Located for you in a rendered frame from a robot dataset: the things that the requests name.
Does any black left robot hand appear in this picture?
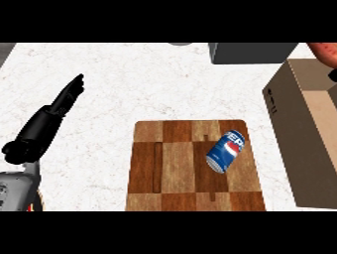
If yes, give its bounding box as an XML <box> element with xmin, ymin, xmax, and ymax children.
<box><xmin>0</xmin><ymin>72</ymin><xmax>86</xmax><ymax>166</ymax></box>

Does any dark grey box appliance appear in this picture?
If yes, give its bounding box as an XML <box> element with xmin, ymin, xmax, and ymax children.
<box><xmin>208</xmin><ymin>42</ymin><xmax>300</xmax><ymax>65</ymax></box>

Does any brown cardboard box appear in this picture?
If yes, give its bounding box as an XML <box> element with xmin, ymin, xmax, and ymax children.
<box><xmin>260</xmin><ymin>58</ymin><xmax>337</xmax><ymax>210</ymax></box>

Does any wooden checkered cutting board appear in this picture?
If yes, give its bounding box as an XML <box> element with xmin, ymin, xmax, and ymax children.
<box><xmin>124</xmin><ymin>119</ymin><xmax>267</xmax><ymax>212</ymax></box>

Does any blue soda can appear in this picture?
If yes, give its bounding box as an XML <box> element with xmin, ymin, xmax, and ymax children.
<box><xmin>205</xmin><ymin>129</ymin><xmax>249</xmax><ymax>175</ymax></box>

